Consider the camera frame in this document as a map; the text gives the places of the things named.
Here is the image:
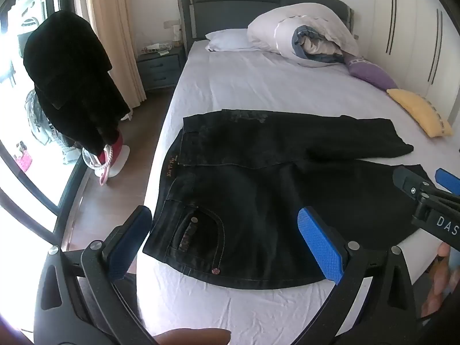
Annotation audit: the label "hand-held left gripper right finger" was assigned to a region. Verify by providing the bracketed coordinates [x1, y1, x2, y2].
[298, 206, 424, 345]

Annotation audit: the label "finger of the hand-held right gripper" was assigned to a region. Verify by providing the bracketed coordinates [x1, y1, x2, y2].
[393, 165, 438, 199]
[434, 168, 460, 198]

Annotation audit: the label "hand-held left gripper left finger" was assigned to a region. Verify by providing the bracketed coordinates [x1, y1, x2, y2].
[36, 206, 160, 345]

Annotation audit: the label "black denim pants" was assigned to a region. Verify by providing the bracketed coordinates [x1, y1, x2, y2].
[143, 109, 435, 290]

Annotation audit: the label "person's right hand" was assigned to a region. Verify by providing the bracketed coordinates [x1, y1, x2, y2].
[420, 241, 454, 320]

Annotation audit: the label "person's left hand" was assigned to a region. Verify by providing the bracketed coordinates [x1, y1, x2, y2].
[150, 328, 232, 345]

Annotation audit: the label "yellow pillow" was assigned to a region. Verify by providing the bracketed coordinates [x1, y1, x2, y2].
[386, 88, 453, 138]

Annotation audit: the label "red and white bag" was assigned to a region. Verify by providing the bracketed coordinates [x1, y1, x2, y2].
[81, 133, 132, 187]

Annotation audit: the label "purple pillow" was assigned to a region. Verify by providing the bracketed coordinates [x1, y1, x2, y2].
[346, 52, 400, 91]

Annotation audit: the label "pink basket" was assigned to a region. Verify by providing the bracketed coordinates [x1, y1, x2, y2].
[14, 143, 34, 172]

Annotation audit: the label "white wardrobe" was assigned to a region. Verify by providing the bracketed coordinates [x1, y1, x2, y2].
[362, 0, 460, 153]

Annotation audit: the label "rolled white and blue duvet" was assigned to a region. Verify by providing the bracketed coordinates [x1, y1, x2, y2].
[274, 16, 356, 69]

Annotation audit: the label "black coat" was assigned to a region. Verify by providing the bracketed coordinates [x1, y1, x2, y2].
[23, 10, 131, 156]

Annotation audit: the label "bed with white sheet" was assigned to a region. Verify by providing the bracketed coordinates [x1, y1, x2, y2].
[134, 39, 460, 345]

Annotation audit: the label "grey nightstand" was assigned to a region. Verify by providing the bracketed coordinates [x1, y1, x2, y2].
[135, 45, 187, 93]

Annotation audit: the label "beige curtain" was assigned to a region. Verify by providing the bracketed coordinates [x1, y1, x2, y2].
[83, 0, 149, 111]

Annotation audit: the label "flat white pillow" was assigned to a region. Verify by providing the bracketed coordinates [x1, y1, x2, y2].
[205, 29, 266, 52]

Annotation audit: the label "grey upholstered headboard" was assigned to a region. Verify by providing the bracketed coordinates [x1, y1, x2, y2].
[177, 0, 361, 57]

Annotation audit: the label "dark window frame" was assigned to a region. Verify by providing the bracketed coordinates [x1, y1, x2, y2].
[0, 0, 92, 247]

